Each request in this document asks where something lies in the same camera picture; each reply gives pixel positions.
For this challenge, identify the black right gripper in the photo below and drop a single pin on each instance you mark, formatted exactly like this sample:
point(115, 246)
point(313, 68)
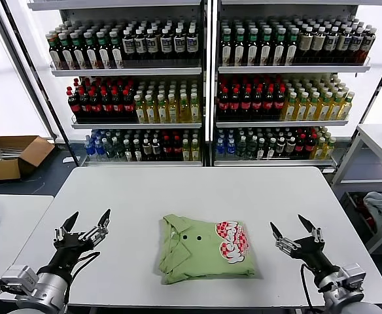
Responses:
point(315, 255)

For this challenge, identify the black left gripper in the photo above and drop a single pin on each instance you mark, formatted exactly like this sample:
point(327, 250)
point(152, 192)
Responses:
point(70, 252)

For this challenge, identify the light green polo shirt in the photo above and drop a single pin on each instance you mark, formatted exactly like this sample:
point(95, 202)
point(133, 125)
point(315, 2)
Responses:
point(204, 261)

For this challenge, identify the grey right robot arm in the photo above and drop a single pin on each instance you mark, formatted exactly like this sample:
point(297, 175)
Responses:
point(338, 297)

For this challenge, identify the white paper scrap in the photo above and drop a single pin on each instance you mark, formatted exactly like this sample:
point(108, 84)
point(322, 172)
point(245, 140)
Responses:
point(68, 159)

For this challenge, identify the red crumpled cloth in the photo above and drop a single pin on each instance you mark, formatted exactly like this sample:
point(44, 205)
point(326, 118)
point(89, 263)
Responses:
point(370, 219)

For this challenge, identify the blue water bottle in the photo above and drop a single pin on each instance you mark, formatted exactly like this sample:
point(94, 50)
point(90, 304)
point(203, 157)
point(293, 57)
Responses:
point(221, 148)
point(232, 148)
point(100, 148)
point(90, 147)

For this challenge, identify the clear green soda bottle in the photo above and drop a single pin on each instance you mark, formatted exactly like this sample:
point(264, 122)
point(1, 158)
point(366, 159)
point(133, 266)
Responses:
point(242, 148)
point(252, 148)
point(119, 150)
point(110, 148)

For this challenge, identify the pale grey crumpled cloth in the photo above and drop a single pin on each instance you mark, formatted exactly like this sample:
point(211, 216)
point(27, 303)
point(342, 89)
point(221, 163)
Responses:
point(380, 206)

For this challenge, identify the dark drink bottle white cap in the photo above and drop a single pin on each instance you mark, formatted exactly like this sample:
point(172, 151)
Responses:
point(129, 152)
point(138, 151)
point(262, 150)
point(281, 148)
point(148, 150)
point(271, 150)
point(156, 150)
point(290, 148)

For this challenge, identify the cola bottle red cap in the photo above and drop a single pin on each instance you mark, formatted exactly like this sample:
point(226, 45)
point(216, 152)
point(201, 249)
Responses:
point(85, 107)
point(75, 106)
point(118, 107)
point(280, 104)
point(300, 148)
point(107, 107)
point(270, 104)
point(224, 104)
point(248, 104)
point(167, 150)
point(129, 107)
point(177, 150)
point(236, 104)
point(310, 148)
point(259, 104)
point(96, 107)

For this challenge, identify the brown cardboard box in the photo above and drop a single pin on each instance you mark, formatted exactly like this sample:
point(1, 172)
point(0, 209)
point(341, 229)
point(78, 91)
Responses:
point(1, 170)

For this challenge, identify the grey metal parts bundle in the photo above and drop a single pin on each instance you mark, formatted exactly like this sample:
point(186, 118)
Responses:
point(8, 153)

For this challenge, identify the grey metal shelf rack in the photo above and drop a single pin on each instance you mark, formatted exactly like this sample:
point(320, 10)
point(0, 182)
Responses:
point(292, 69)
point(129, 71)

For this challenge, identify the dark tea bottle green cap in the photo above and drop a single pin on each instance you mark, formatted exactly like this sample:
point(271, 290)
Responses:
point(266, 49)
point(240, 49)
point(67, 52)
point(117, 51)
point(253, 49)
point(92, 52)
point(279, 49)
point(55, 52)
point(292, 49)
point(104, 51)
point(227, 49)
point(79, 52)

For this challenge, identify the dark drink bottle blue label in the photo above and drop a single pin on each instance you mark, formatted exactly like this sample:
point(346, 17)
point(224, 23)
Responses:
point(140, 44)
point(152, 43)
point(180, 43)
point(192, 43)
point(166, 43)
point(129, 44)

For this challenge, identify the dark drink bottle beige label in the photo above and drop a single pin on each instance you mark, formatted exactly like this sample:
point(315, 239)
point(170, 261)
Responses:
point(306, 44)
point(332, 43)
point(357, 44)
point(344, 43)
point(369, 45)
point(319, 44)

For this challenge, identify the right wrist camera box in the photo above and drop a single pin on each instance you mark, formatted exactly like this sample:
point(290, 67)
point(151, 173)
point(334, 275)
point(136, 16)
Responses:
point(353, 276)

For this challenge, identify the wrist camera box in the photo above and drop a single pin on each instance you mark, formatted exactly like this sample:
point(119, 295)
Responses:
point(353, 276)
point(21, 278)

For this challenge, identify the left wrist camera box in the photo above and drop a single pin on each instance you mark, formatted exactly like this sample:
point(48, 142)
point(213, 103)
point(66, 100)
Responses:
point(21, 278)

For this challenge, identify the white metal frame table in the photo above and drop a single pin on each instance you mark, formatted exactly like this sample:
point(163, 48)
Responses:
point(374, 137)

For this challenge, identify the grey slanted frame post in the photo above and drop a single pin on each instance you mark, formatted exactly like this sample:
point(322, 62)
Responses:
point(33, 95)

